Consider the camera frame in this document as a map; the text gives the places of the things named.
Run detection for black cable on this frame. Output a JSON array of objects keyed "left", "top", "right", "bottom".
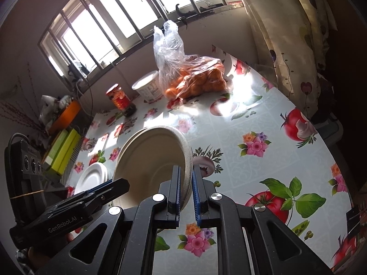
[{"left": 85, "top": 80, "right": 96, "bottom": 116}]

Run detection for beige paper bowl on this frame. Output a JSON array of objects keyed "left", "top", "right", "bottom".
[{"left": 113, "top": 126, "right": 193, "bottom": 209}]

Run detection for grey plastic object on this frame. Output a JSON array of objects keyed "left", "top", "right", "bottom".
[{"left": 312, "top": 115, "right": 345, "bottom": 149}]

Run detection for small white paper plate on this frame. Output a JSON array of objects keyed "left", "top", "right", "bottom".
[{"left": 74, "top": 162, "right": 108, "bottom": 197}]

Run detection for pale green box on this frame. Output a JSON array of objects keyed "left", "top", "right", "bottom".
[{"left": 42, "top": 130, "right": 69, "bottom": 165}]

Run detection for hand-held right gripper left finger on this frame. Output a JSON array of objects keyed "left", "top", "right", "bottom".
[{"left": 34, "top": 165, "right": 182, "bottom": 275}]

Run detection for white plastic tub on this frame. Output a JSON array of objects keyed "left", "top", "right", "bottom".
[{"left": 132, "top": 71, "right": 162, "bottom": 104}]

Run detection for dried branches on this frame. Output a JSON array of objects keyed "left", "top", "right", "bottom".
[{"left": 0, "top": 63, "right": 55, "bottom": 138}]

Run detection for grey patterned board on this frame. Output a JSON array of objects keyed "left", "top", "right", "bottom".
[{"left": 43, "top": 146, "right": 86, "bottom": 192}]

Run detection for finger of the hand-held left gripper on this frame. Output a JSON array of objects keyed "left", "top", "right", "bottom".
[
  {"left": 91, "top": 178, "right": 130, "bottom": 207},
  {"left": 82, "top": 179, "right": 114, "bottom": 194}
]

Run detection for orange plastic tray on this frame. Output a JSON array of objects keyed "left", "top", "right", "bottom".
[{"left": 47, "top": 100, "right": 82, "bottom": 134}]

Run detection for metal window bars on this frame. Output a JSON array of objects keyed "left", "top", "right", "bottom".
[{"left": 37, "top": 0, "right": 244, "bottom": 92}]

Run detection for pile of small oranges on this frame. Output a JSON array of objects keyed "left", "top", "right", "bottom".
[{"left": 165, "top": 61, "right": 227, "bottom": 99}]

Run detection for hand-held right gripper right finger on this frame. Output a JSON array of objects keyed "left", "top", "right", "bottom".
[{"left": 192, "top": 165, "right": 333, "bottom": 275}]

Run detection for beige patterned curtain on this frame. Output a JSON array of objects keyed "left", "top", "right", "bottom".
[{"left": 232, "top": 0, "right": 345, "bottom": 121}]

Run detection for black power adapter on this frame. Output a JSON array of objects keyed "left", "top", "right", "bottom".
[{"left": 67, "top": 60, "right": 89, "bottom": 78}]

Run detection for clear plastic bag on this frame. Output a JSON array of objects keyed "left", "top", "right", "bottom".
[{"left": 153, "top": 20, "right": 227, "bottom": 99}]

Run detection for red label sauce jar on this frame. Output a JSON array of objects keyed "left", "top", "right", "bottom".
[{"left": 106, "top": 84, "right": 136, "bottom": 117}]

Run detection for lime green box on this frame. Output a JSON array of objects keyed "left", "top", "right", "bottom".
[
  {"left": 56, "top": 135, "right": 81, "bottom": 176},
  {"left": 47, "top": 129, "right": 78, "bottom": 172}
]

